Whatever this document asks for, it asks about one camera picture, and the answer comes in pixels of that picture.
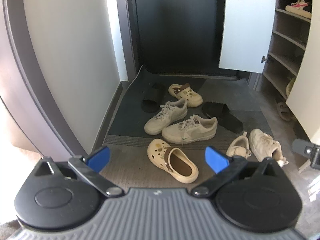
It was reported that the tan slide sandal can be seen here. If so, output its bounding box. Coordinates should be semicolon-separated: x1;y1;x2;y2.
275;97;293;122

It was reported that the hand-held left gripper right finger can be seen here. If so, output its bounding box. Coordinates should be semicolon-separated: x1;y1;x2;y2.
191;146;284;197

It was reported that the shoe cabinet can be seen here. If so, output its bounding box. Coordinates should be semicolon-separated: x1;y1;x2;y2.
254;0;314;103

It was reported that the grey door frame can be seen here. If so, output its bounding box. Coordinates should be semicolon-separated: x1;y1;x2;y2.
115;0;140;82

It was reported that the pale yellow-green shoe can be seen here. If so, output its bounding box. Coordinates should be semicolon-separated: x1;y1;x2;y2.
286;76;297;97

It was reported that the pink sliding door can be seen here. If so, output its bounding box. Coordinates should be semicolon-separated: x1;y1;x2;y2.
0;7;75;157

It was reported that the red and white sneaker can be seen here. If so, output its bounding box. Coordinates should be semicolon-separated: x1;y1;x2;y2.
285;0;312;19

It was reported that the black entrance door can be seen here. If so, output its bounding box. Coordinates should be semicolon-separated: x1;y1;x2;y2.
134;0;225;77

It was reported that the cream clog with brown strap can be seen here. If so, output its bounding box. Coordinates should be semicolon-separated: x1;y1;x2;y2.
147;139;199;184
168;83;203;108

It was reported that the black slide sandal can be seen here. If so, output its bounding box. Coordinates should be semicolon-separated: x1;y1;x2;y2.
141;83;167;113
202;102;243;133

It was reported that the white mesh sneaker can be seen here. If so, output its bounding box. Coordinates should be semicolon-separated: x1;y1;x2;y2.
226;131;252;159
249;129;289;168

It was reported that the grey door mat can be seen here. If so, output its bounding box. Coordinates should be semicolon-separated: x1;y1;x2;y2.
94;66;275;189

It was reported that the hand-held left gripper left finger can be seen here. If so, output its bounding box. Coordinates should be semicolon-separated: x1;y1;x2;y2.
33;146;125;197

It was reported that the white perforated leather sneaker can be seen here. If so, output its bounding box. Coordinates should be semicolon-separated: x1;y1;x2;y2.
144;99;188;135
162;114;218;145

